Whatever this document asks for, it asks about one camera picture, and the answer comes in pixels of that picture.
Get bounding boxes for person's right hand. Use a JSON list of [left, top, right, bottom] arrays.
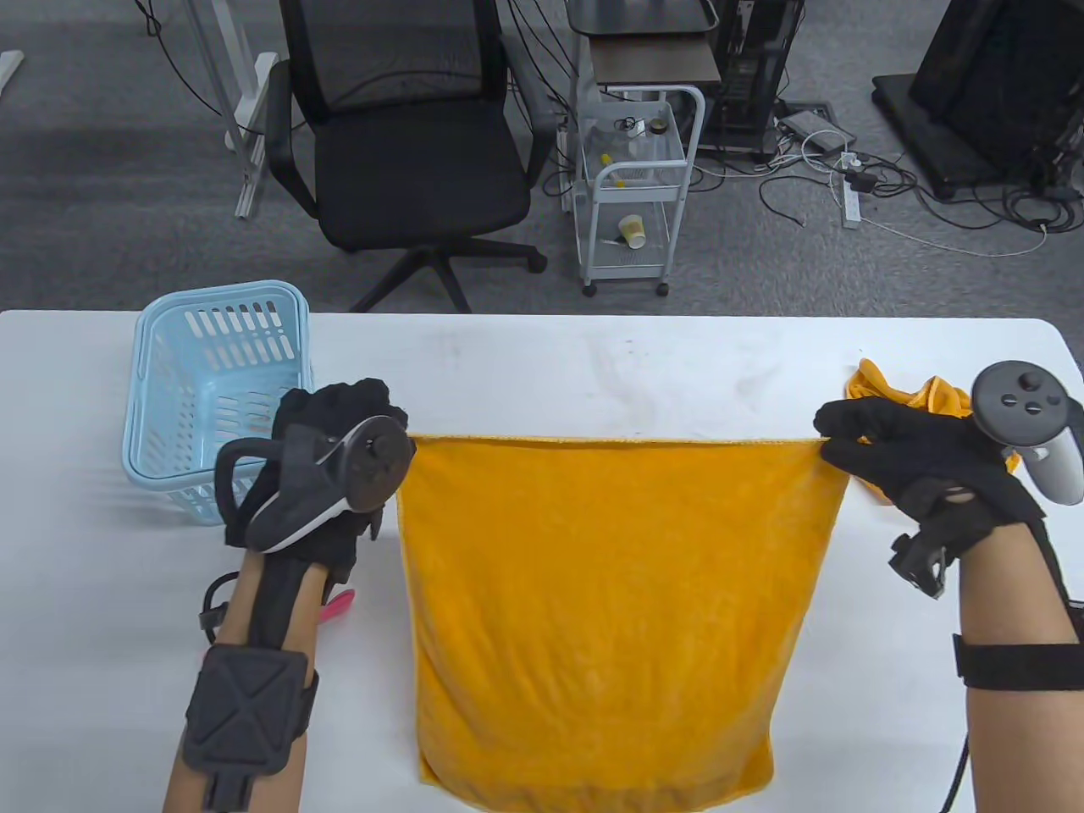
[[813, 396, 1048, 600]]

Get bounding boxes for person's left hand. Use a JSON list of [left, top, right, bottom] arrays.
[[224, 379, 418, 587]]

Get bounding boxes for orange square towel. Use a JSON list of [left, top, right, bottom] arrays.
[[395, 434, 852, 813], [844, 358, 1022, 509]]

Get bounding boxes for person's right forearm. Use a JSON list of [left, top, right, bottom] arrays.
[[957, 517, 1084, 813]]

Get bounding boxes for person's left forearm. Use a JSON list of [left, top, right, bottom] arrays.
[[163, 546, 357, 813]]

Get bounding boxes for grey left hand controller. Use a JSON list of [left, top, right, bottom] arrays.
[[213, 415, 418, 554]]

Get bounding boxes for grey hand controller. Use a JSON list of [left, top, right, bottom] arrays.
[[213, 415, 418, 554], [971, 362, 1084, 506]]

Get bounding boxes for grey right hand controller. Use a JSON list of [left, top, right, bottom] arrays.
[[971, 362, 1084, 506]]

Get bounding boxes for light blue plastic basket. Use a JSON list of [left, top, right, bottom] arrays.
[[123, 280, 321, 527]]

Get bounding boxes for black mesh office chair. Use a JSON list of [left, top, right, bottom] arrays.
[[265, 0, 560, 314]]

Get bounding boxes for large black display stand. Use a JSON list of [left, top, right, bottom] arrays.
[[872, 0, 1084, 202]]

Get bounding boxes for black computer tower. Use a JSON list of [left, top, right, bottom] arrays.
[[703, 0, 805, 163]]

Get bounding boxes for brown shelf board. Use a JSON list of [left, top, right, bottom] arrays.
[[589, 38, 722, 88]]

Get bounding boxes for black tray shelf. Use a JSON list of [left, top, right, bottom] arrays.
[[566, 0, 721, 37]]

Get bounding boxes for long white cable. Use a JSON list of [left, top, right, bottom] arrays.
[[860, 214, 1051, 258]]

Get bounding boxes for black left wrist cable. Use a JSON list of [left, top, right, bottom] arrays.
[[199, 572, 242, 632]]

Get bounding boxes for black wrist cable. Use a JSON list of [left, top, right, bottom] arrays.
[[936, 735, 971, 813], [199, 572, 242, 632]]

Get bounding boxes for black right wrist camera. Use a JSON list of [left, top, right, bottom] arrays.
[[953, 633, 1084, 692]]

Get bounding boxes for white desk leg frame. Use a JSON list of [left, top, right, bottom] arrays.
[[182, 0, 281, 221]]

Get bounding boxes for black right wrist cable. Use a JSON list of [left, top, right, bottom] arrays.
[[936, 735, 971, 813]]

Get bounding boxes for white rolling wire cart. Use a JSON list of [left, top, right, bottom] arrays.
[[573, 83, 706, 297]]

